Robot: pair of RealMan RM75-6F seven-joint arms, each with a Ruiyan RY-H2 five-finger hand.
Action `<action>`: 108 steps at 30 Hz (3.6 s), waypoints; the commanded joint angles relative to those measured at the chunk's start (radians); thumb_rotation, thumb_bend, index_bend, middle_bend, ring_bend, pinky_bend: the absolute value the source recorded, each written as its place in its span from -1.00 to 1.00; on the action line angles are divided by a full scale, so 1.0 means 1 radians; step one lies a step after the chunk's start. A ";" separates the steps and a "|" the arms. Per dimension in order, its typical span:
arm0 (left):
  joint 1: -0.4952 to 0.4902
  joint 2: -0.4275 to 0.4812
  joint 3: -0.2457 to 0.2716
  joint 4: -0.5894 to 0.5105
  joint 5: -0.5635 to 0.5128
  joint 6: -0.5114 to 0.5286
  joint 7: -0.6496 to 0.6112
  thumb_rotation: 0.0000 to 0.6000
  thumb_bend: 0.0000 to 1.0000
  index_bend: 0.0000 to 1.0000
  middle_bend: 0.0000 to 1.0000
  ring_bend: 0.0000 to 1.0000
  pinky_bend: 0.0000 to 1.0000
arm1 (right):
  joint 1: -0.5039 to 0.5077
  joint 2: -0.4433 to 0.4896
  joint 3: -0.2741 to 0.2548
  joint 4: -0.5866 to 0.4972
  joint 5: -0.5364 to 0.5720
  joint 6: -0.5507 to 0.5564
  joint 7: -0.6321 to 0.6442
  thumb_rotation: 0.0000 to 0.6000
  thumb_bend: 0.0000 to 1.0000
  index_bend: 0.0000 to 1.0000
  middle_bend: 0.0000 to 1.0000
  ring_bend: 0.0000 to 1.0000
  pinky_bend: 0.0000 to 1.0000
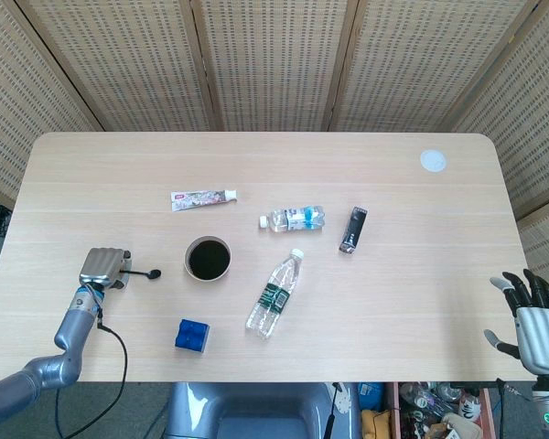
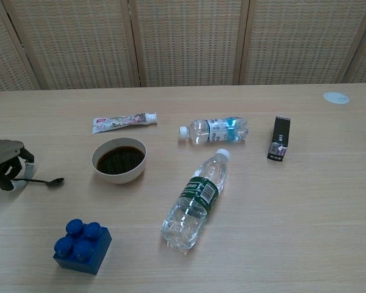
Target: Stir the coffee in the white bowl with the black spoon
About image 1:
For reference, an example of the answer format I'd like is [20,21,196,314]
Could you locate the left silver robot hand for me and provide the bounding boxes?
[78,247,134,290]

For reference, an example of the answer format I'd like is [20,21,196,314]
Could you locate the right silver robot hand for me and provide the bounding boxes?
[483,268,549,379]

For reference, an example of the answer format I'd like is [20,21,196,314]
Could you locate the black plastic spoon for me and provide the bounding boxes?
[121,269,162,281]

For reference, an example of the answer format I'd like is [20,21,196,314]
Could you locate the white cup of dark liquid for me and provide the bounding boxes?
[184,235,233,284]

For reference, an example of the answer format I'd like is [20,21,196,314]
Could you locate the floral toothpaste tube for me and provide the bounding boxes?
[169,188,239,213]

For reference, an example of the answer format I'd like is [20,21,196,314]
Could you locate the blue building block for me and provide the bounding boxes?
[174,318,210,354]

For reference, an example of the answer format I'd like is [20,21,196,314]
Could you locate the wooden crate of clutter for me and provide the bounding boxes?
[386,381,495,439]

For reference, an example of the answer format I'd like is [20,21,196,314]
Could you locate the large green-label water bottle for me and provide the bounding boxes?
[244,248,306,340]

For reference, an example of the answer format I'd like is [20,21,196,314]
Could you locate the blue package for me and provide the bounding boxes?
[357,381,385,407]

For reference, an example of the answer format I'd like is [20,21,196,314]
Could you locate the yellow cloth bag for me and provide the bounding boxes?
[361,409,393,439]

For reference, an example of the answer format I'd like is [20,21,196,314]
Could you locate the small blue-label water bottle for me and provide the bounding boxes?
[258,205,327,233]

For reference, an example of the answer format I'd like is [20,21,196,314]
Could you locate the white perforated plate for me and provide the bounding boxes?
[333,383,351,415]

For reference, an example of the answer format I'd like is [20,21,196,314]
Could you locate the grey robot torso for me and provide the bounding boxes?
[167,381,362,439]

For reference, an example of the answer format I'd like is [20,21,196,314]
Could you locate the black rectangular box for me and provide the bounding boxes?
[338,206,370,255]

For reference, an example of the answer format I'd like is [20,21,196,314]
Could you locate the woven wooden folding screen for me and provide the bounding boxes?
[0,0,549,294]

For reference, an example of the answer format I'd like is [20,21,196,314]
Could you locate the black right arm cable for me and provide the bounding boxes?
[494,378,537,404]

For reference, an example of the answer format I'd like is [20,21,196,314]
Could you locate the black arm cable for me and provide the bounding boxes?
[494,378,537,404]
[54,310,129,439]

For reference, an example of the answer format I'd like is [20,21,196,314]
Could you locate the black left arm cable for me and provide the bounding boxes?
[54,310,129,439]

